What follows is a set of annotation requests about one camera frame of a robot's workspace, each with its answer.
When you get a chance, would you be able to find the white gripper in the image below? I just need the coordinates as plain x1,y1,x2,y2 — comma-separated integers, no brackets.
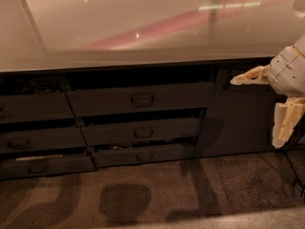
230,46,305,149

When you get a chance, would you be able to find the dark drawer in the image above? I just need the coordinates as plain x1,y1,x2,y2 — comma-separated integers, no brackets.
0,93,73,124
67,82,214,116
92,143,194,168
0,154,95,179
0,127,86,154
82,117,202,146

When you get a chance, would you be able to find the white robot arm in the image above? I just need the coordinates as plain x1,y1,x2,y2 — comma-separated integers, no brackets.
231,35,305,149

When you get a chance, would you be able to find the dark cabinet door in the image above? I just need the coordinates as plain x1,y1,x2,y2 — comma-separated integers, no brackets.
194,69,276,157

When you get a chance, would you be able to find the dark thin metal stand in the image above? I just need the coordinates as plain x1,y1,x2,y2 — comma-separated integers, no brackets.
284,152,305,198

